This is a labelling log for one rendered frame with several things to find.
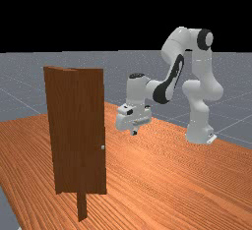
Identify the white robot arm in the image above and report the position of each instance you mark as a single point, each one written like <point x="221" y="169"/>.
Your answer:
<point x="201" y="76"/>

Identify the brown door frame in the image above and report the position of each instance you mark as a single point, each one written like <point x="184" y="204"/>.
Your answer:
<point x="82" y="207"/>

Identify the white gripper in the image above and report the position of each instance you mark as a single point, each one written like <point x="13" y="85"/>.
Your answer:
<point x="131" y="119"/>

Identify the brown door leaf with knob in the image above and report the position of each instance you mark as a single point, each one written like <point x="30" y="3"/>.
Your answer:
<point x="95" y="126"/>

